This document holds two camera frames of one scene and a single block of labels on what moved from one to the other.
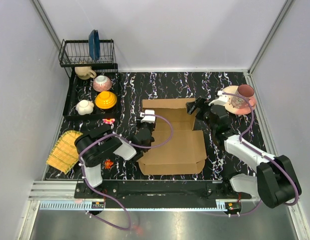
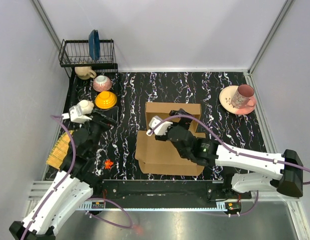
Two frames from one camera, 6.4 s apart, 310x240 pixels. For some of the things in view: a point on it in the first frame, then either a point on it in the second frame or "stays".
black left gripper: [152, 126] to [102, 118]
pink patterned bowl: [102, 83] stays
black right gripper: [199, 103] to [179, 112]
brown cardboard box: [184, 153] stays
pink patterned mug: [248, 92] stays
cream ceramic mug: [85, 72] stays
